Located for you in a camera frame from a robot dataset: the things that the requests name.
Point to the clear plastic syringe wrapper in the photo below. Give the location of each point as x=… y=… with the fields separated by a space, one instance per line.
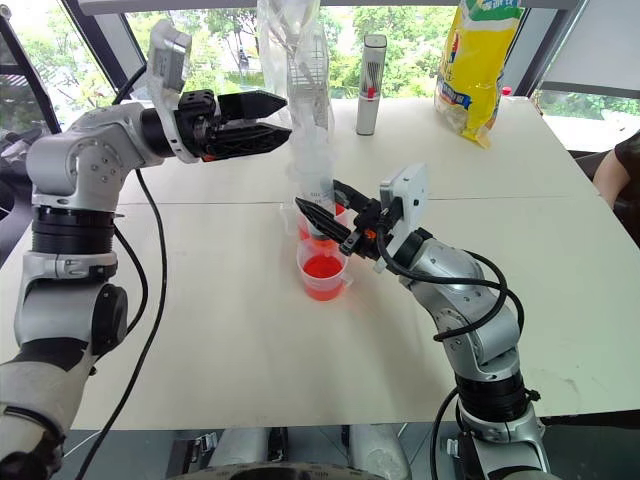
x=280 y=45

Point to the clear cup with red liquid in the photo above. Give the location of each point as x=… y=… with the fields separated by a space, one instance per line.
x=302 y=227
x=322 y=277

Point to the white cylinder with black cap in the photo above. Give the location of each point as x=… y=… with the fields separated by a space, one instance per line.
x=371 y=85

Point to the black slanted frame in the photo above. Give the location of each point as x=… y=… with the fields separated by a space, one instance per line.
x=30 y=75

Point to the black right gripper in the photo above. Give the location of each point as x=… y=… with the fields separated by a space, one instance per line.
x=372 y=225

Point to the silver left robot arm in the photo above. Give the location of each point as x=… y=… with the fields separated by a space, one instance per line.
x=100 y=137

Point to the seated person in dark shirt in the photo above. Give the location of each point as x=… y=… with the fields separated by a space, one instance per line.
x=612 y=175

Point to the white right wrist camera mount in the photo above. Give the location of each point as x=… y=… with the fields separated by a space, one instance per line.
x=407 y=200

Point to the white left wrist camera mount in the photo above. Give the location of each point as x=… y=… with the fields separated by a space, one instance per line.
x=167 y=55

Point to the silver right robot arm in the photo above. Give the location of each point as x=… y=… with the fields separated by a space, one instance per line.
x=465 y=300

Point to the yellow plastic bag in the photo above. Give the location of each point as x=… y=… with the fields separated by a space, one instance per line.
x=475 y=70

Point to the grey rounded robot leg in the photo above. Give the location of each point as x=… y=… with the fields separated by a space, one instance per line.
x=240 y=445
x=377 y=450

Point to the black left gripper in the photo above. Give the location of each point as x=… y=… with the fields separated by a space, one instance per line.
x=196 y=120

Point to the small red cap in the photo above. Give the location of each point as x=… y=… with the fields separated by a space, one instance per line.
x=506 y=90

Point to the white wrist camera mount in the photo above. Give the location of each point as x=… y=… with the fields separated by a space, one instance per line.
x=407 y=200
x=167 y=55

